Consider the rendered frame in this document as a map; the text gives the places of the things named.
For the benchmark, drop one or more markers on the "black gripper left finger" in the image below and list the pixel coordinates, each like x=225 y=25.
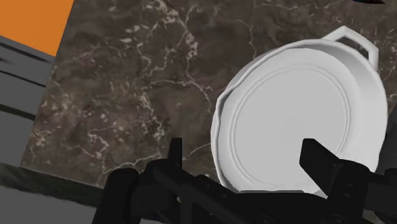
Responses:
x=161 y=192

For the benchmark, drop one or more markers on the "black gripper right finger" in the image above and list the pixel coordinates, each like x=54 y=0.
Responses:
x=350 y=186

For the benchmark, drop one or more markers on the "grey cabinet with drawers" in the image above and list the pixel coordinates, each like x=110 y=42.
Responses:
x=18 y=80

